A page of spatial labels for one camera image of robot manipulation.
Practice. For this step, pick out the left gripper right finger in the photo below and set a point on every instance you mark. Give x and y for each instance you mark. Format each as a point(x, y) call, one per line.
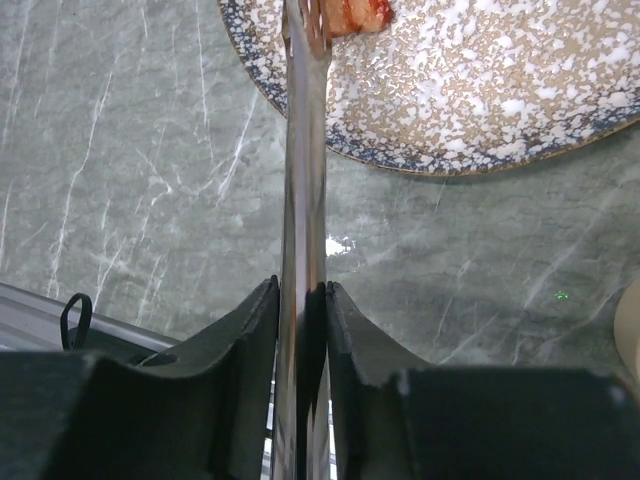
point(396, 416)

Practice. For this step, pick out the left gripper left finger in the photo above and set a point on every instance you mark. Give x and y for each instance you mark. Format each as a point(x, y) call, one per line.
point(132, 404)

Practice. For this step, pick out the beige lunch box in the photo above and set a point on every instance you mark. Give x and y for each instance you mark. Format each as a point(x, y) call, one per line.
point(626, 327)

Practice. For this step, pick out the bacon piece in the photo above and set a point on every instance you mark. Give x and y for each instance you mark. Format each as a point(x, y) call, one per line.
point(353, 16)

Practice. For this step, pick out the speckled round plate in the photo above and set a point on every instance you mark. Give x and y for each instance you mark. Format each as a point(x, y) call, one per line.
point(463, 87)

